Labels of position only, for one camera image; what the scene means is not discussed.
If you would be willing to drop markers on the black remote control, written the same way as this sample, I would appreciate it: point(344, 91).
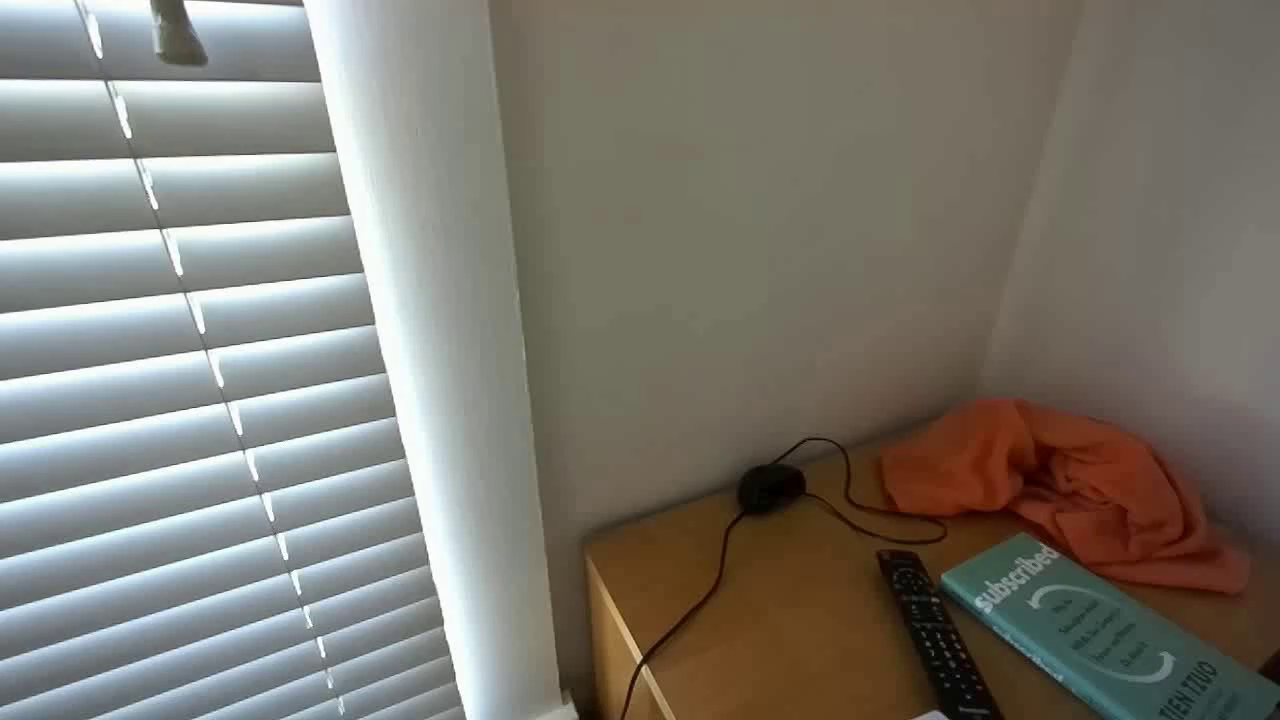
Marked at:
point(935, 635)

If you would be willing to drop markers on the white window frame column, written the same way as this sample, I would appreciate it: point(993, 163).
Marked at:
point(443, 332)

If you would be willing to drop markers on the white slatted window blind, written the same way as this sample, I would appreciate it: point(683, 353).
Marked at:
point(162, 403)

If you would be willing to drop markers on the light wooden cabinet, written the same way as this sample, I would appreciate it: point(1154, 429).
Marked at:
point(784, 612)

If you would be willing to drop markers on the light blue book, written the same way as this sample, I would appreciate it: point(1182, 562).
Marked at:
point(1095, 635)

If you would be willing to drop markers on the small black round device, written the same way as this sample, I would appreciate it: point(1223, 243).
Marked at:
point(770, 490)

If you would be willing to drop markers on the orange towel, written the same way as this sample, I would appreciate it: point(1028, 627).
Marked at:
point(1065, 484)

